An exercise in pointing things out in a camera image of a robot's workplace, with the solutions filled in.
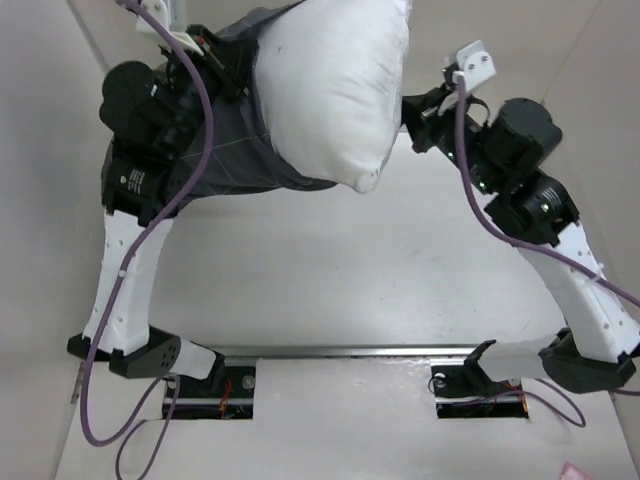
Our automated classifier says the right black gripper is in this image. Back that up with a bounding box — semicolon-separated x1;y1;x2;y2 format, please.
398;79;507;196

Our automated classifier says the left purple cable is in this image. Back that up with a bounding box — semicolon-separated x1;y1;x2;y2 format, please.
79;0;216;479

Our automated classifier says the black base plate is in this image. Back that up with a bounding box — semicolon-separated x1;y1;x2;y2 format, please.
161;365;256;420
428;364;529;420

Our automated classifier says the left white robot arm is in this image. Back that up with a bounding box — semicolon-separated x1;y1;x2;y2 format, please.
67;25;257;397

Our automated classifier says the aluminium rail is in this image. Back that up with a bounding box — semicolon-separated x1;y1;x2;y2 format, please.
214;344;476;360

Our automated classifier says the dark grey checked pillowcase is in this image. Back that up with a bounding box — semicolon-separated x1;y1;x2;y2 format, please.
101;7;334;226

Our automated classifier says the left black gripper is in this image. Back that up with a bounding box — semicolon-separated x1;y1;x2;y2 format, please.
161;26;258;160

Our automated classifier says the pink object in corner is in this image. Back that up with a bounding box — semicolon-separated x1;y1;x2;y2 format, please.
560;462;592;480

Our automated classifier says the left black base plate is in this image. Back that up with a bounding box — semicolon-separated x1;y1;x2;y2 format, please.
161;365;256;420

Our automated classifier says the white pillow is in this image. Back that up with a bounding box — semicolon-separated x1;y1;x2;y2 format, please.
255;0;412;194

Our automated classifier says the purple cable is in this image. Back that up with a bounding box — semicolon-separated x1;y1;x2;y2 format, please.
452;74;640;429
79;0;216;479

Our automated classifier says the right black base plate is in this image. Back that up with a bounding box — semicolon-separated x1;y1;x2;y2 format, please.
428;364;529;420

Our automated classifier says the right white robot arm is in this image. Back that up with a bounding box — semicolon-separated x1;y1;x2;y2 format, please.
401;85;639;398

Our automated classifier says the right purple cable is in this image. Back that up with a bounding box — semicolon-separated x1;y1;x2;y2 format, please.
452;74;640;429

